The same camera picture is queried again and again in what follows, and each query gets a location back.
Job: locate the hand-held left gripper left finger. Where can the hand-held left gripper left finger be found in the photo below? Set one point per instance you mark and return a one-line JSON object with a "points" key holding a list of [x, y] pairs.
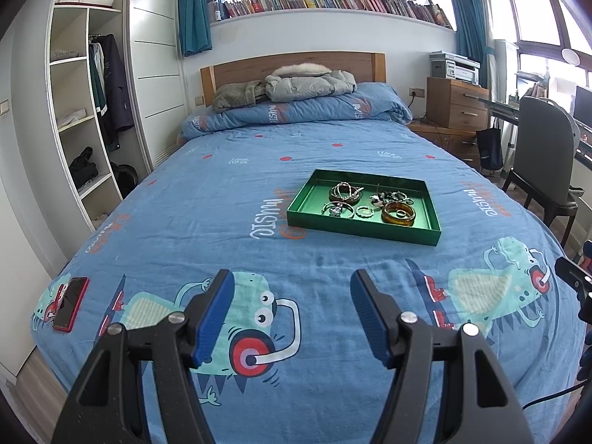
{"points": [[215, 314]]}

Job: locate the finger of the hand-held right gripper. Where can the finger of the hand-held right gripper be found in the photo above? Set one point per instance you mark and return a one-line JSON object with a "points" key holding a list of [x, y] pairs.
{"points": [[576, 275]]}

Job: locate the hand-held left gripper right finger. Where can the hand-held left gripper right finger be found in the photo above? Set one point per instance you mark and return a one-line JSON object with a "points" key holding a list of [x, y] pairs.
{"points": [[370, 319]]}

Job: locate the plain silver bangle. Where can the plain silver bangle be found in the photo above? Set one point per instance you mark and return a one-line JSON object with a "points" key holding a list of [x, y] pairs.
{"points": [[351, 210]]}

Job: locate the green rectangular tray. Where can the green rectangular tray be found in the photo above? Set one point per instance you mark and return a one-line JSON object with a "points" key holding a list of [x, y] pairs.
{"points": [[305, 203]]}

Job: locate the blue printed bed cover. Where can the blue printed bed cover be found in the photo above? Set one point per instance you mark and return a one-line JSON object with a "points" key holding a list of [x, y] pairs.
{"points": [[231, 240]]}

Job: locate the amber translucent bangle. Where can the amber translucent bangle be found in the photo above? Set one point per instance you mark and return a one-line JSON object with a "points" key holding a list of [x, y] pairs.
{"points": [[391, 217]]}

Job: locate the dark brown bangle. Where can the dark brown bangle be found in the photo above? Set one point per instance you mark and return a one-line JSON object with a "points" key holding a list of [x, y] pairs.
{"points": [[333, 194]]}

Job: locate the grey upholstered chair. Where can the grey upholstered chair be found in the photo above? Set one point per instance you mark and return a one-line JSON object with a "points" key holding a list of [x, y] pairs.
{"points": [[543, 148]]}

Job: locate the red smartphone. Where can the red smartphone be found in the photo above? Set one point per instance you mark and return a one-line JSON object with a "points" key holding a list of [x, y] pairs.
{"points": [[69, 305]]}

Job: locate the black tote bag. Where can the black tote bag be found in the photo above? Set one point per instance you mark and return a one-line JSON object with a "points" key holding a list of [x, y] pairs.
{"points": [[489, 150]]}

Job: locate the black backpack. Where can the black backpack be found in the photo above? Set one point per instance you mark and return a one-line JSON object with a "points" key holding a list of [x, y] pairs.
{"points": [[124, 180]]}

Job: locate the computer monitor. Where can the computer monitor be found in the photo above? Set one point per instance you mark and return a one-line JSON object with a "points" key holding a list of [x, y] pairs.
{"points": [[583, 104]]}

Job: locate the glass top desk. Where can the glass top desk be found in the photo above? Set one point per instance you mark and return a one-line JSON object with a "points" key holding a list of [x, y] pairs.
{"points": [[502, 108]]}

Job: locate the black clothes pile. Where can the black clothes pile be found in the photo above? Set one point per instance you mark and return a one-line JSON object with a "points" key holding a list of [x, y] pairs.
{"points": [[83, 166]]}

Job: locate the tall wooden drawer cabinet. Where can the tall wooden drawer cabinet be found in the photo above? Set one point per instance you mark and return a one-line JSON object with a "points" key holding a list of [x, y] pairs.
{"points": [[453, 101]]}

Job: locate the folded blue printed duvet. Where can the folded blue printed duvet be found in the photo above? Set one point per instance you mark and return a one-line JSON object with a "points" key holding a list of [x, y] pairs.
{"points": [[286, 113]]}

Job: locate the white standing air conditioner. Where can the white standing air conditioner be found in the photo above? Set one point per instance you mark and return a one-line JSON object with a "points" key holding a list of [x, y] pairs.
{"points": [[505, 69]]}

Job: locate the round white mirror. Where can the round white mirror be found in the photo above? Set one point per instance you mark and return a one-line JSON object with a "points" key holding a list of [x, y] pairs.
{"points": [[571, 57]]}

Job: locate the olive fur coat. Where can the olive fur coat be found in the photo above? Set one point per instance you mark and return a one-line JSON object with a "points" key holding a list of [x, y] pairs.
{"points": [[236, 97]]}

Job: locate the white printer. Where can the white printer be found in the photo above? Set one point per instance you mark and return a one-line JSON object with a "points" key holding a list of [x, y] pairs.
{"points": [[455, 68]]}

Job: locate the grey down jacket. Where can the grey down jacket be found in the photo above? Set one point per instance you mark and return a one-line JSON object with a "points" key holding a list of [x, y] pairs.
{"points": [[310, 85]]}

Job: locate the dark hanging jacket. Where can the dark hanging jacket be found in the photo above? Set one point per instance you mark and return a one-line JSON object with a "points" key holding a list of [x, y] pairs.
{"points": [[115, 92]]}

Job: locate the wooden headboard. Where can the wooden headboard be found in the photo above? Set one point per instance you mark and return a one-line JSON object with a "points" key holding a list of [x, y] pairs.
{"points": [[240, 71]]}

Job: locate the green white hanging clothes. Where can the green white hanging clothes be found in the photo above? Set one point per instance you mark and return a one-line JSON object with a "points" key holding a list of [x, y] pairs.
{"points": [[98, 83]]}

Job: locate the white open wardrobe shelf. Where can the white open wardrobe shelf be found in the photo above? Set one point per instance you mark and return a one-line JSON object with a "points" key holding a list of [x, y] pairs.
{"points": [[69, 97]]}

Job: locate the white panelled wardrobe door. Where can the white panelled wardrobe door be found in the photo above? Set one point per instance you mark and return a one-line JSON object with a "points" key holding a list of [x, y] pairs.
{"points": [[157, 55]]}

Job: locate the long teal curtain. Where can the long teal curtain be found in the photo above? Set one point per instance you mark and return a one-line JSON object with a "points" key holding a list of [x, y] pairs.
{"points": [[471, 23]]}

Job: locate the short teal curtain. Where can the short teal curtain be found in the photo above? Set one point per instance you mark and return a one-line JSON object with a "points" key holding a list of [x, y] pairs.
{"points": [[194, 14]]}

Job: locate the row of books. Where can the row of books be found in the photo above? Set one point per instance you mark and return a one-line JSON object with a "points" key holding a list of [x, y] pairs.
{"points": [[323, 0]]}

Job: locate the wall power socket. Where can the wall power socket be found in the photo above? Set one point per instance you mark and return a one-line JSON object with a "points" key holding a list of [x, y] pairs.
{"points": [[416, 92]]}

